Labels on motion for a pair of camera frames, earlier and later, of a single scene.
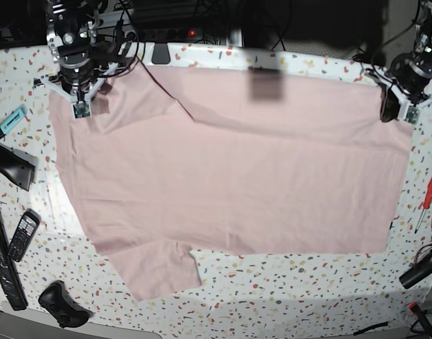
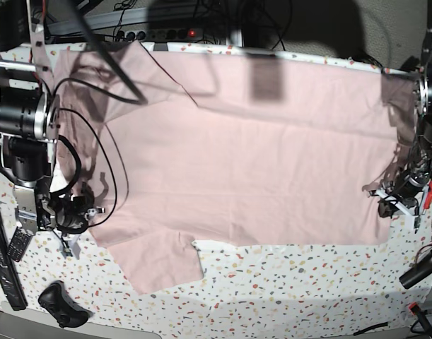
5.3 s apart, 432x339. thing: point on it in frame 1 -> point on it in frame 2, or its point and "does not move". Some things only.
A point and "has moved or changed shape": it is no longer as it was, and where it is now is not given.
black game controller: (56, 299) does not move
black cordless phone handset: (28, 224) does not move
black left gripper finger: (389, 104) -> (386, 209)
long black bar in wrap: (1, 247) does not move
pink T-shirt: (184, 158) has moved or changed shape
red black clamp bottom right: (416, 308) does not move
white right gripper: (80, 107) -> (66, 215)
